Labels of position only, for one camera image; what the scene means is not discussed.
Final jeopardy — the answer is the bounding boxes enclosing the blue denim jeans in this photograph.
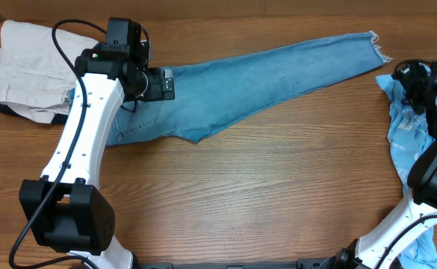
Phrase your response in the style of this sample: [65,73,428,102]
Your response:
[66,31,394,146]

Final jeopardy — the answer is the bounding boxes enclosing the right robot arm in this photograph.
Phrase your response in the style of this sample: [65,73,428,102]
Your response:
[319,59,437,268]

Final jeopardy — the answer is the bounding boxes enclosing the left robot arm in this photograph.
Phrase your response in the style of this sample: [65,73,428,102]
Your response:
[9,40,175,268]

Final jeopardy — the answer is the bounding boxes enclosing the light blue printed t-shirt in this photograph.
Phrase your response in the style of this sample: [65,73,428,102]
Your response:
[375,75,437,269]

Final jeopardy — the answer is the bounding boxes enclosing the folded black garment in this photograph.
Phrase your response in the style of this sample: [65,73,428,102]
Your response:
[0,104,68,124]

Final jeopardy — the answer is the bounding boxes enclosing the folded beige trousers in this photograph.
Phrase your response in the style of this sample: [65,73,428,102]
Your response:
[0,19,99,124]

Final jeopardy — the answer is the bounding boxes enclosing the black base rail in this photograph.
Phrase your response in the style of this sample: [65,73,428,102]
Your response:
[138,257,335,269]

